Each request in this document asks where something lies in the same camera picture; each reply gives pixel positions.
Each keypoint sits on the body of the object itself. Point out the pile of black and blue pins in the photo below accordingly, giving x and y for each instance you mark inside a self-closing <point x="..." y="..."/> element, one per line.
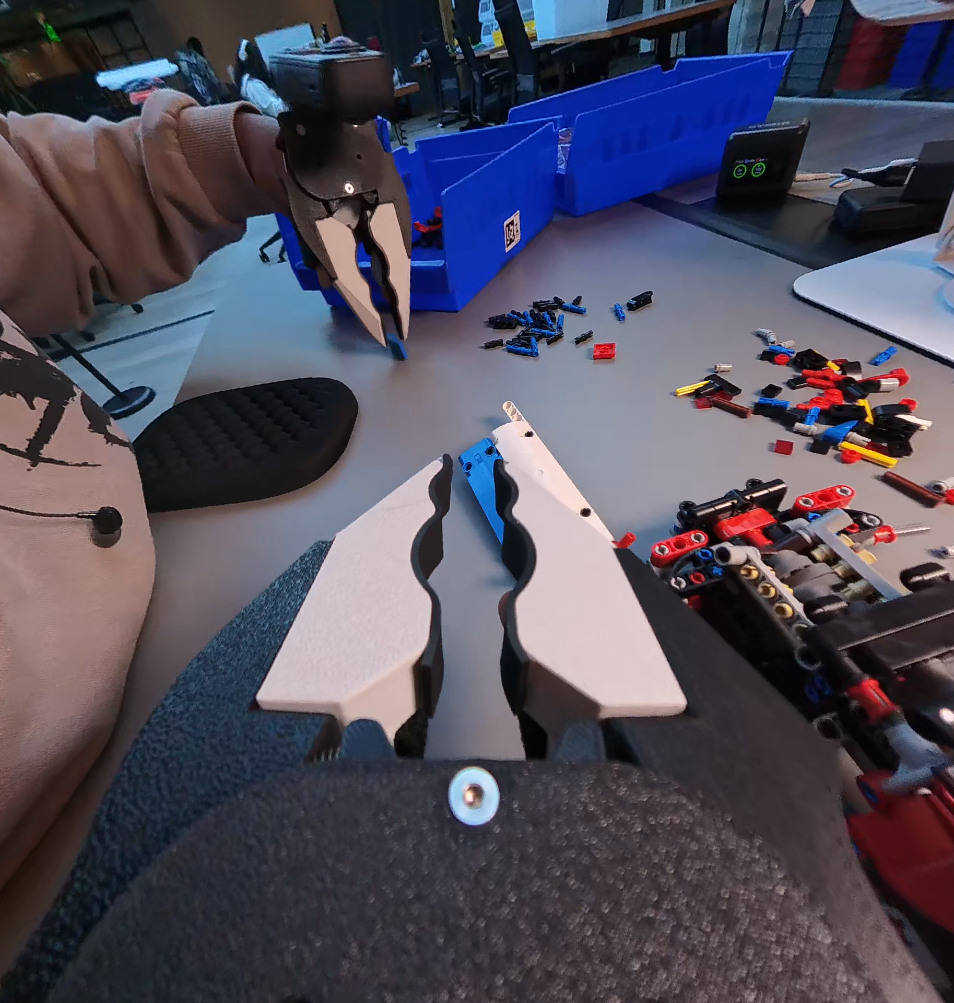
<point x="535" y="321"/>

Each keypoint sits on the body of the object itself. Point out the black chair armrest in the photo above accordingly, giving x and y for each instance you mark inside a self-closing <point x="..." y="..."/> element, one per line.
<point x="242" y="447"/>

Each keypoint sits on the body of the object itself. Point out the person's beige sweatshirt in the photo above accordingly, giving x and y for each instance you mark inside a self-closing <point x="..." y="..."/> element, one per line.
<point x="46" y="588"/>

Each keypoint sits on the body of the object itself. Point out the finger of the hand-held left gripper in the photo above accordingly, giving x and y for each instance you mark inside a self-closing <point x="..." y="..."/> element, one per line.
<point x="390" y="258"/>
<point x="342" y="258"/>

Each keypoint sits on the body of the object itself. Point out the small blue lego piece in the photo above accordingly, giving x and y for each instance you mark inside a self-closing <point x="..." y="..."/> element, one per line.
<point x="398" y="349"/>

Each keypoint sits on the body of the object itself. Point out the partly built lego car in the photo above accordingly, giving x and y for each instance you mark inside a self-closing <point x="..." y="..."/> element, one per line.
<point x="837" y="580"/>

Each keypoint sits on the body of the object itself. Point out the black device with screen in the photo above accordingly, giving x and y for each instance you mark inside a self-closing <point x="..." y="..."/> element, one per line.
<point x="766" y="141"/>

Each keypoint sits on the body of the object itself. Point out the black office chair base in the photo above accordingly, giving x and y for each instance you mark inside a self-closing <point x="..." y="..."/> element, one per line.
<point x="128" y="401"/>

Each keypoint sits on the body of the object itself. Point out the black office chair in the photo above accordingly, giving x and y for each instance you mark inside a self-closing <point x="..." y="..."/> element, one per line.
<point x="516" y="55"/>

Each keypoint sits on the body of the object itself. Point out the pile of loose lego pieces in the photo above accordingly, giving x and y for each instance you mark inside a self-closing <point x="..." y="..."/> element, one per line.
<point x="892" y="427"/>

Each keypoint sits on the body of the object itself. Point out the white monitor stand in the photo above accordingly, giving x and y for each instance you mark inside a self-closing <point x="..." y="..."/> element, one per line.
<point x="876" y="298"/>

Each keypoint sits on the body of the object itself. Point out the white and blue lego panel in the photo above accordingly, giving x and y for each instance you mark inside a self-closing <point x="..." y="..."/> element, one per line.
<point x="539" y="462"/>

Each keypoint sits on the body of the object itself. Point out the long blue plastic bin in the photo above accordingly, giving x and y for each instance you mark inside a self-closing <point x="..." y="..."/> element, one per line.
<point x="665" y="149"/>

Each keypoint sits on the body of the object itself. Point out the person's left forearm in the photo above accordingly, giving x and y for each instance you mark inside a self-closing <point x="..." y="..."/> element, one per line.
<point x="108" y="188"/>

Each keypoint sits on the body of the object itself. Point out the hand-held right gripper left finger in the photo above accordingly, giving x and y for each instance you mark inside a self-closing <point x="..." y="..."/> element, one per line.
<point x="351" y="627"/>

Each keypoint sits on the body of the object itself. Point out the stack of storage bins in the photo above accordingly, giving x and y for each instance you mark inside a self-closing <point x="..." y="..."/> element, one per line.
<point x="915" y="55"/>

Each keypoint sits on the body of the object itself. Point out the black charger box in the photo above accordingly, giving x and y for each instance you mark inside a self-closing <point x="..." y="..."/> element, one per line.
<point x="884" y="208"/>

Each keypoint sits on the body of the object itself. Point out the brown lego axle connector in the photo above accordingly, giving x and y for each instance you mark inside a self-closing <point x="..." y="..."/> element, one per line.
<point x="911" y="487"/>

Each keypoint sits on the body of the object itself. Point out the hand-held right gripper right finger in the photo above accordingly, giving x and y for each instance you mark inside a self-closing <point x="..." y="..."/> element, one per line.
<point x="594" y="635"/>

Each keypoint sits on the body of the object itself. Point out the blue bin with square tag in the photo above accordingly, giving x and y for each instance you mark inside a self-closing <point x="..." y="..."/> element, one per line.
<point x="469" y="258"/>

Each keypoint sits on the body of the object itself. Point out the black lego connector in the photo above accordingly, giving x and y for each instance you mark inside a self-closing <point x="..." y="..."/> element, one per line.
<point x="640" y="299"/>

